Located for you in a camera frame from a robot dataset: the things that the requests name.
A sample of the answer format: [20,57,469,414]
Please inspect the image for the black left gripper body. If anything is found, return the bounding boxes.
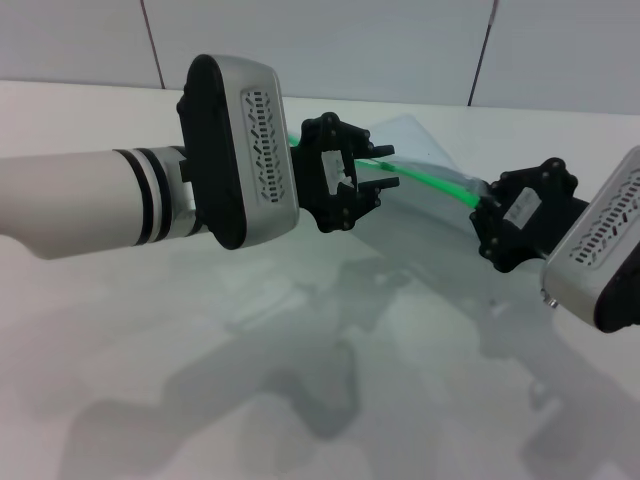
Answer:
[289,111,382,234]

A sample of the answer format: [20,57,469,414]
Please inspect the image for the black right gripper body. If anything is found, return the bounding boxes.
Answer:
[469,157,592,275]

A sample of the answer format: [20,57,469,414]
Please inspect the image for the clear document bag green zip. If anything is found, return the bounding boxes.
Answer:
[287,113,496,259]

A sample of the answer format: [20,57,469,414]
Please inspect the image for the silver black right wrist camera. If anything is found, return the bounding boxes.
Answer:
[539,144,640,335]

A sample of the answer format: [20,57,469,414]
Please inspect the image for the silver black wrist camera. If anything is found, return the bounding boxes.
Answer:
[175,53,302,252]
[539,144,640,335]

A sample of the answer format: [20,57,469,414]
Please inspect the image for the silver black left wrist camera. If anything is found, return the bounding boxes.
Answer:
[175,53,302,252]

